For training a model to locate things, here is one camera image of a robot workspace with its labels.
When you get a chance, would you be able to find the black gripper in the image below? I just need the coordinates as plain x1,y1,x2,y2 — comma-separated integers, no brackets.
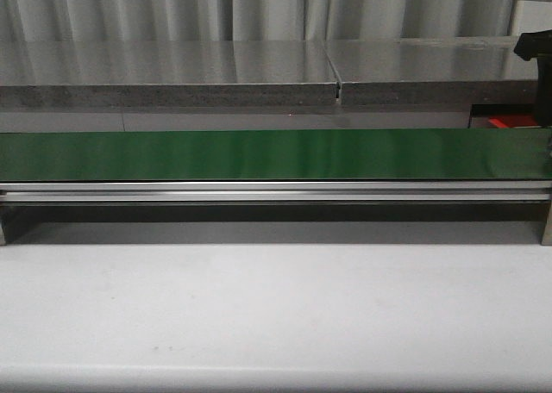
514,30,551,128

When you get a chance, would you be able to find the red plastic tray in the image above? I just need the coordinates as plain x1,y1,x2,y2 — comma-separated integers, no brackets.
487,114,538,128

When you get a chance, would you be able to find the grey stone counter slab right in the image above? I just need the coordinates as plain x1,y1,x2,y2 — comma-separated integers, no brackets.
325,36,537,106

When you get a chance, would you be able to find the grey stone counter slab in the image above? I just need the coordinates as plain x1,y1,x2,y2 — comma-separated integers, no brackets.
1,41,338,109
325,36,537,106

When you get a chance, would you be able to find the green conveyor belt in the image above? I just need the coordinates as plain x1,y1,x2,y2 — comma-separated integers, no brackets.
1,128,551,182

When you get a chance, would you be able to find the right conveyor support leg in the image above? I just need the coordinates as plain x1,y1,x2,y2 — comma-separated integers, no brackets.
540,203,552,246

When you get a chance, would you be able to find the conveyor support leg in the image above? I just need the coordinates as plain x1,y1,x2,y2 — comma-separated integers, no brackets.
540,203,552,246
0,206,18,246

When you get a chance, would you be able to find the grey stone counter slab left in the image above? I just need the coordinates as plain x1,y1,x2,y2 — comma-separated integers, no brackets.
1,41,338,109

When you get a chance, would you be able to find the grey pleated curtain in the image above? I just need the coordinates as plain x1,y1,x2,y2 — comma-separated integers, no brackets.
1,0,517,42

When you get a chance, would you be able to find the left conveyor support leg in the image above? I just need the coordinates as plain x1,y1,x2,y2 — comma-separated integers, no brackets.
0,206,18,246

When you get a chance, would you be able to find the aluminium conveyor frame rail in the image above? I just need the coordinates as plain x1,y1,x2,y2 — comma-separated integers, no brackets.
1,180,551,204

